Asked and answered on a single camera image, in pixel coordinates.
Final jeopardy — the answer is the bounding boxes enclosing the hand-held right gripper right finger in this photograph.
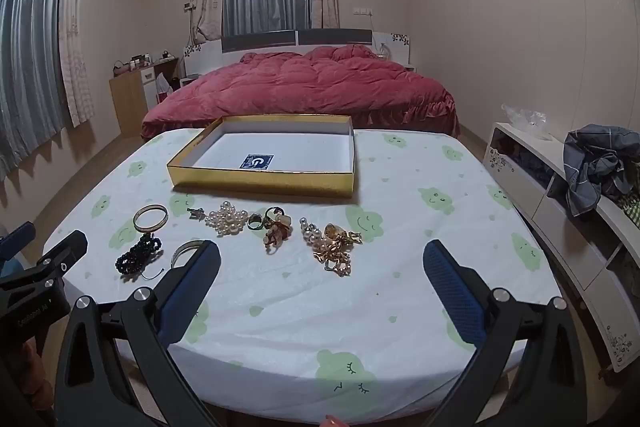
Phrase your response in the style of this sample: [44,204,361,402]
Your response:
[422,239,588,427]

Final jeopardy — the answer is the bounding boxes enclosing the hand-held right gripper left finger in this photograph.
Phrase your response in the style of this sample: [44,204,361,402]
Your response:
[52,240,222,427]

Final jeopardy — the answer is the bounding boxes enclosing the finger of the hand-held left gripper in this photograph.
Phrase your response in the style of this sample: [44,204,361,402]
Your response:
[0,222,37,261]
[0,230,89,294]

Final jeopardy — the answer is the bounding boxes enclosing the silver bangle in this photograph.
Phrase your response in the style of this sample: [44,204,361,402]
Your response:
[170,239,206,269]

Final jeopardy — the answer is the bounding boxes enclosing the pearl cluster brooch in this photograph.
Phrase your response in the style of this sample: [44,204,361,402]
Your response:
[205,201,249,238]

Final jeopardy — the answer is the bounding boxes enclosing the gold bangle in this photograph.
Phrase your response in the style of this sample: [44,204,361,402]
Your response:
[133,204,170,232]

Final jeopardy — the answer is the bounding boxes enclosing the gold cardboard box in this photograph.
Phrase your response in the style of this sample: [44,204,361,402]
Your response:
[166,114,357,198]

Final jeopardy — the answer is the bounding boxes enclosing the pearl drop earrings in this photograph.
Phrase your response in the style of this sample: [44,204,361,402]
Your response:
[299,217,323,242]

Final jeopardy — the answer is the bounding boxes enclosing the white low cabinet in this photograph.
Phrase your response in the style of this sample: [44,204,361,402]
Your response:
[482,122,640,373]

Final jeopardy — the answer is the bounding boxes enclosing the amber gold pendant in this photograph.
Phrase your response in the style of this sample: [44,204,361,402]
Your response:
[324,223,363,245]

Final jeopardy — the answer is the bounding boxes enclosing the wooden desk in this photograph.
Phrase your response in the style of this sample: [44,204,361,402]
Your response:
[109,57,180,138]

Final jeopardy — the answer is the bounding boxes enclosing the grey plaid cloth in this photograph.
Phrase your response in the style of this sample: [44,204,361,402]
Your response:
[547,124,640,218]

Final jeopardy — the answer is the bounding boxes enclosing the clear plastic bag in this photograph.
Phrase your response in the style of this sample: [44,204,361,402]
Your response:
[501,103,553,140]

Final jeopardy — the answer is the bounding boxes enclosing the white plastic bag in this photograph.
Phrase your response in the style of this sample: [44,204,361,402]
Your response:
[155,73,174,104]

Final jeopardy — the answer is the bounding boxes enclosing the red duvet bed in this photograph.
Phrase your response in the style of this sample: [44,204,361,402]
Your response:
[141,46,460,140]

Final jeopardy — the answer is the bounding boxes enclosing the black bead bracelet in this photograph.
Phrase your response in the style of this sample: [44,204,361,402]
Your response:
[116,232,165,280]

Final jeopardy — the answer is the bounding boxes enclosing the gold pearl necklace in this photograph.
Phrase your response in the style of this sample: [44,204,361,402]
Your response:
[312,239,353,279]

